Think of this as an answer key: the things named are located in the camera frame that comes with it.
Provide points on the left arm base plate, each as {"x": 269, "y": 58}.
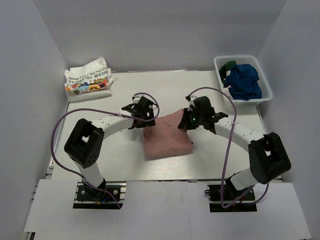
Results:
{"x": 92, "y": 200}

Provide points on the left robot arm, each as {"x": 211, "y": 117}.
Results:
{"x": 85, "y": 141}

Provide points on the blue t shirt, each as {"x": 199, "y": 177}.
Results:
{"x": 243, "y": 83}

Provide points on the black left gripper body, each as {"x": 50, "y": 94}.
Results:
{"x": 150, "y": 114}

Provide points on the pink printed t shirt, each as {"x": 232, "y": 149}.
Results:
{"x": 165, "y": 139}

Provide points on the white and green t shirt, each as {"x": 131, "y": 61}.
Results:
{"x": 225, "y": 71}

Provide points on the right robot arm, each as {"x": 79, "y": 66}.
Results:
{"x": 268, "y": 158}

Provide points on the white plastic basket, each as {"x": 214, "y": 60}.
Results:
{"x": 267, "y": 95}

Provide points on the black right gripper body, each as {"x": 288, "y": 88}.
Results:
{"x": 200, "y": 116}

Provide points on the folded white printed t shirt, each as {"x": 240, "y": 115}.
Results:
{"x": 90, "y": 81}

